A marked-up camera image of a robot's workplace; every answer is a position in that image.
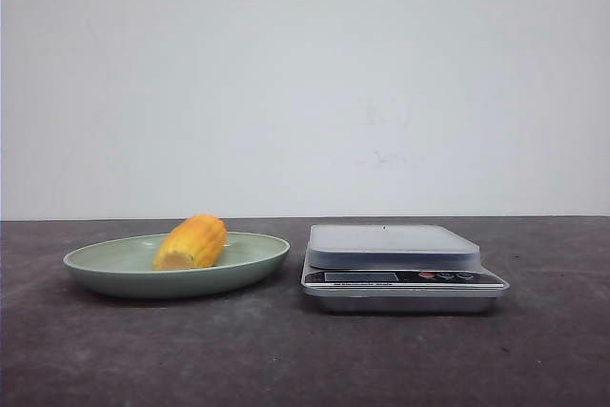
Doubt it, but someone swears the yellow corn cob piece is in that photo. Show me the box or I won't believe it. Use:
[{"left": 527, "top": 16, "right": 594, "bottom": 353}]
[{"left": 152, "top": 214, "right": 227, "bottom": 271}]

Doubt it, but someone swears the silver digital kitchen scale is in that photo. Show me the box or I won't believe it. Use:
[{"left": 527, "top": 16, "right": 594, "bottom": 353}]
[{"left": 301, "top": 224, "right": 510, "bottom": 314}]

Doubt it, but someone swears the green plate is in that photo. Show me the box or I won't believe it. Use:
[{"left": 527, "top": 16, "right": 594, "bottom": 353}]
[{"left": 63, "top": 231, "right": 290, "bottom": 299}]

